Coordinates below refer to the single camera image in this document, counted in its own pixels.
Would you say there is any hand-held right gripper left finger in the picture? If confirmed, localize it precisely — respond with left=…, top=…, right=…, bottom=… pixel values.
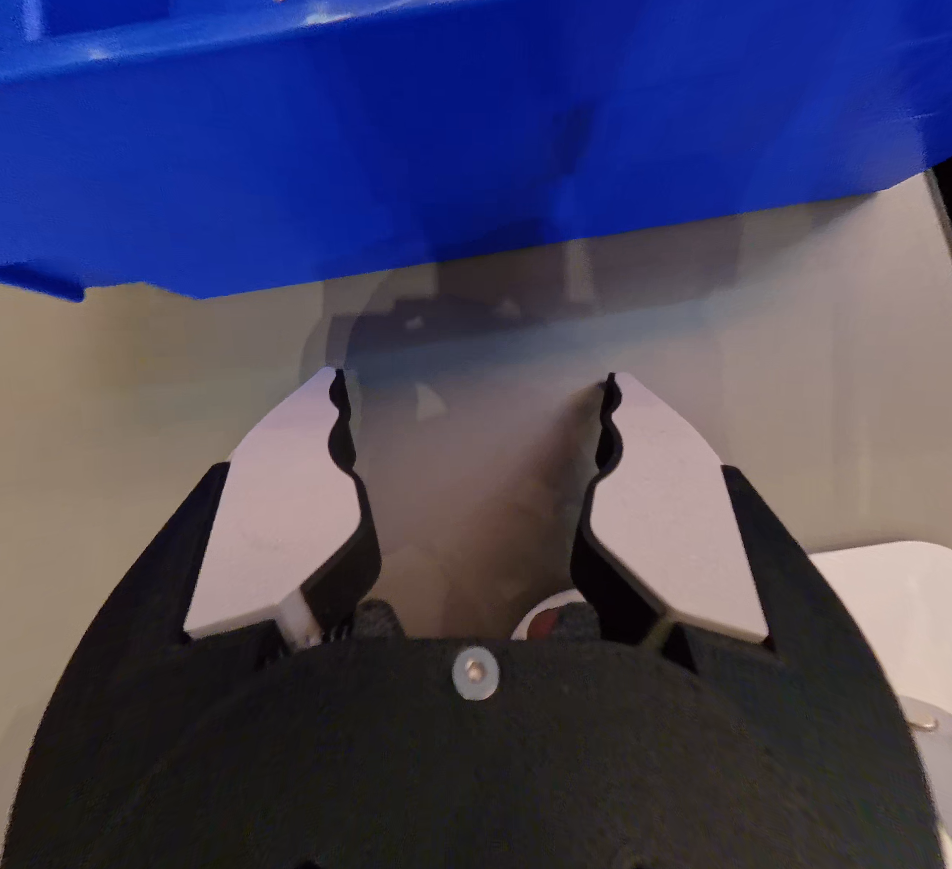
left=183, top=365, right=383, bottom=653

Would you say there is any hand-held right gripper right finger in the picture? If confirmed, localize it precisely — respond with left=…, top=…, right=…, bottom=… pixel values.
left=570, top=371, right=770, bottom=651

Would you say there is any blue plastic bin with dividers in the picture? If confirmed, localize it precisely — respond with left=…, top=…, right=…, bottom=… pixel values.
left=0, top=0, right=952, bottom=302

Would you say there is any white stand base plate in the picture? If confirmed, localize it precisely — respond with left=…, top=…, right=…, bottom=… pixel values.
left=806, top=540, right=952, bottom=869

